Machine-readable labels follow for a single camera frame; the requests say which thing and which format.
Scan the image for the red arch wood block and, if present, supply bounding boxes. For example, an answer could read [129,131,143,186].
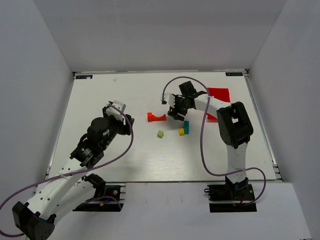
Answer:
[152,114,167,121]

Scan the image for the red rectangular wood block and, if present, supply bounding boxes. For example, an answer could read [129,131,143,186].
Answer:
[147,112,154,122]

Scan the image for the green wood cube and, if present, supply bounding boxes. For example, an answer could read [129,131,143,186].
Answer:
[157,130,164,138]

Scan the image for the red plastic bin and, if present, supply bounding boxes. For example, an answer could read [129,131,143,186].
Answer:
[207,87,231,123]

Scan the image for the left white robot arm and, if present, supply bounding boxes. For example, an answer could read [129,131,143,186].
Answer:
[12,100,134,240]

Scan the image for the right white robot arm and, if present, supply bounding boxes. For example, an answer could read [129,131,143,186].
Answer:
[161,77,254,199]

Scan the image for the teal flat wood block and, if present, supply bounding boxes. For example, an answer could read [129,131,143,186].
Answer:
[183,120,190,135]

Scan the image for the yellow wood cube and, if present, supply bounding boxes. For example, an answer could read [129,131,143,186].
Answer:
[178,128,185,136]

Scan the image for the right blue table sticker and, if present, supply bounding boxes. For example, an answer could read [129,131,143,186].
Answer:
[225,72,243,77]

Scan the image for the blue table sticker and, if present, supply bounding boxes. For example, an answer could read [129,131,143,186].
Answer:
[225,72,243,77]
[75,75,93,80]

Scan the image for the left blue table sticker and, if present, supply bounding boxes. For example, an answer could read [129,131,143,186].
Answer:
[75,75,93,80]

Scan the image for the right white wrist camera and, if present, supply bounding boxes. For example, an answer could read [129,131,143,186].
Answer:
[160,92,176,108]

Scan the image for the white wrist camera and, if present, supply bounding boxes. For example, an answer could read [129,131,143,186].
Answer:
[160,92,176,108]
[105,100,126,121]

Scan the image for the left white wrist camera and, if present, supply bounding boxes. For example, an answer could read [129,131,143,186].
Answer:
[105,100,126,121]

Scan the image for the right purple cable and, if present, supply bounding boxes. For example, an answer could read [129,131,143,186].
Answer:
[161,76,267,206]

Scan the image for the purple cable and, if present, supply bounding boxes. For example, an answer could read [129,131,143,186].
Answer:
[0,104,135,237]
[161,76,267,206]

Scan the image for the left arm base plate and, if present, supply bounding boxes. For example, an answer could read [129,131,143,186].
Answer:
[72,183,126,213]

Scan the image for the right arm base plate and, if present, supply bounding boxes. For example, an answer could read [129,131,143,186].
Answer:
[204,184,257,213]

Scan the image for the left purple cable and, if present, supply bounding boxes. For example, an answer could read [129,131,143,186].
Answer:
[0,104,135,237]

